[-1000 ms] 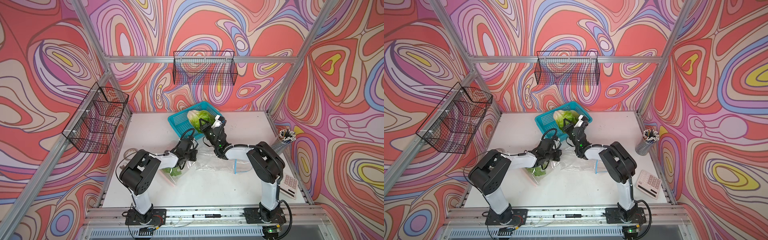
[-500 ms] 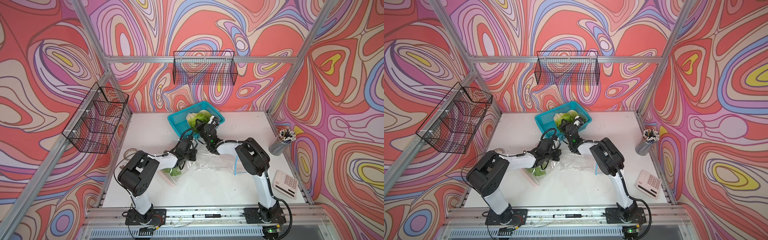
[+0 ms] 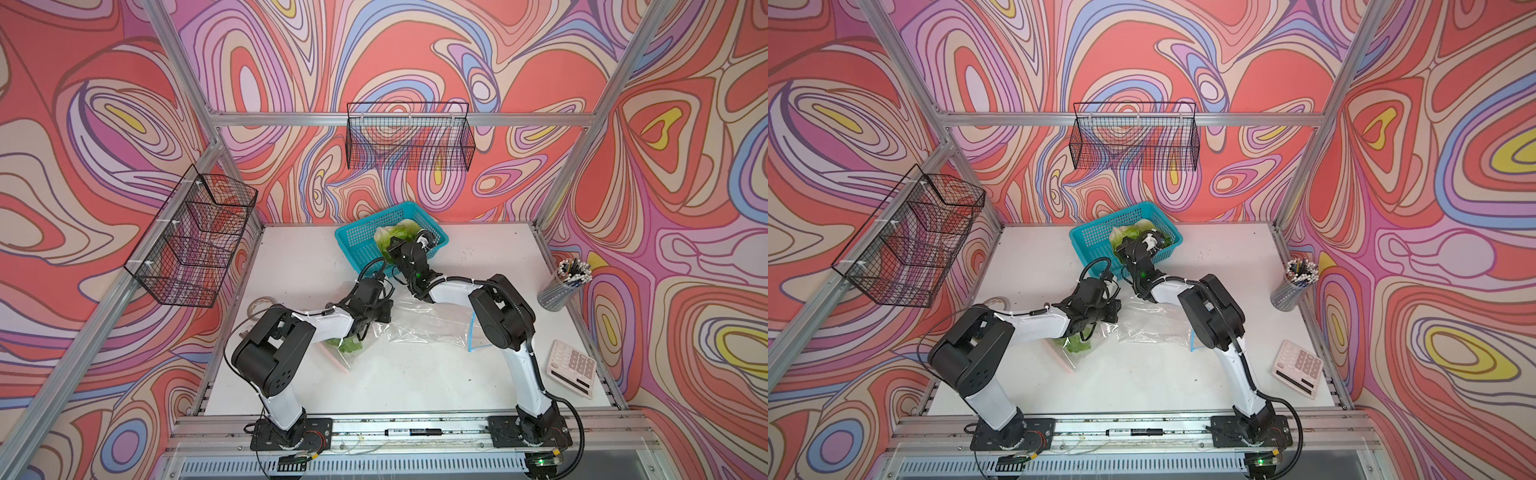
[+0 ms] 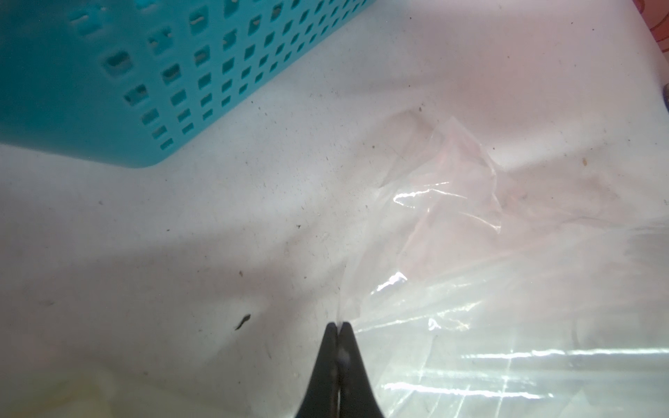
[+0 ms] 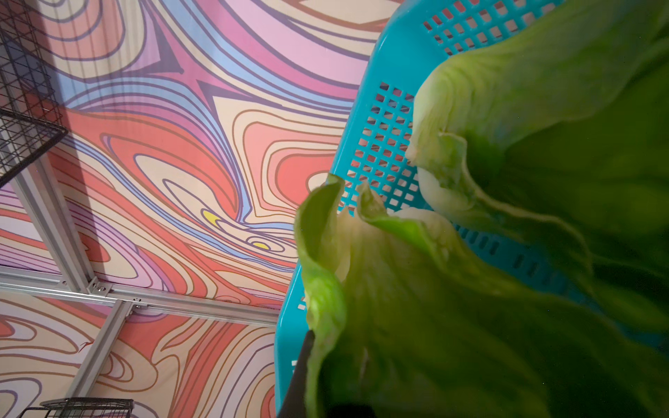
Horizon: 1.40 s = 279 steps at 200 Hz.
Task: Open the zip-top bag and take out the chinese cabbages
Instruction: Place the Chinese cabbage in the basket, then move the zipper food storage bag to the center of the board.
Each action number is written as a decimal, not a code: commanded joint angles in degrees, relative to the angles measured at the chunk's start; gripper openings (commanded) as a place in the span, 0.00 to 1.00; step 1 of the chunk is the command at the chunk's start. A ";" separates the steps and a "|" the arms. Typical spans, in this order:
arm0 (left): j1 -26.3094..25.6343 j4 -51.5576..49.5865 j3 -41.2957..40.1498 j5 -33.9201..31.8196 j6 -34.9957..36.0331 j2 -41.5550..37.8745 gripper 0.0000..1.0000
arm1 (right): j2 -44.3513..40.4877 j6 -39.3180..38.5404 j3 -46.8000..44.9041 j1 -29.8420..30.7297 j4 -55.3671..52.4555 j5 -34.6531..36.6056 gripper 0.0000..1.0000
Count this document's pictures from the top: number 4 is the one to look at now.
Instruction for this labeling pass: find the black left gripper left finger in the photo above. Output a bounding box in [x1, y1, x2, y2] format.
[295, 322, 339, 418]

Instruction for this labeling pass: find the teal plastic basket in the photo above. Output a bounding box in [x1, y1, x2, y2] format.
[1, 0, 369, 168]

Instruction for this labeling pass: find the zip bag with blue slider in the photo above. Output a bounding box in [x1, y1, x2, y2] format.
[338, 111, 668, 417]

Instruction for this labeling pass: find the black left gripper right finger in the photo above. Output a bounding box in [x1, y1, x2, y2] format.
[336, 322, 384, 418]

